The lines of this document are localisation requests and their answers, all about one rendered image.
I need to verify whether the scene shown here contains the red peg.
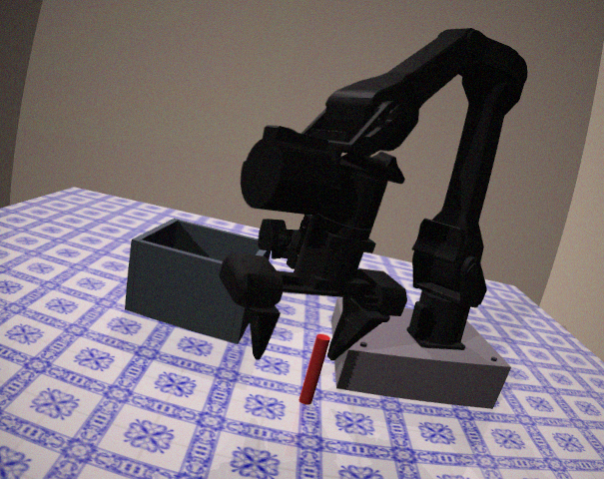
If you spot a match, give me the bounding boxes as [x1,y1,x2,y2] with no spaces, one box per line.
[299,334,330,405]

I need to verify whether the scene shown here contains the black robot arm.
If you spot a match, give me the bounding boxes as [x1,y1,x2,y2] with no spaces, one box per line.
[241,28,528,350]

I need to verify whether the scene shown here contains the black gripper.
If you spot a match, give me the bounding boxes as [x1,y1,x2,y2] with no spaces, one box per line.
[220,214,407,360]

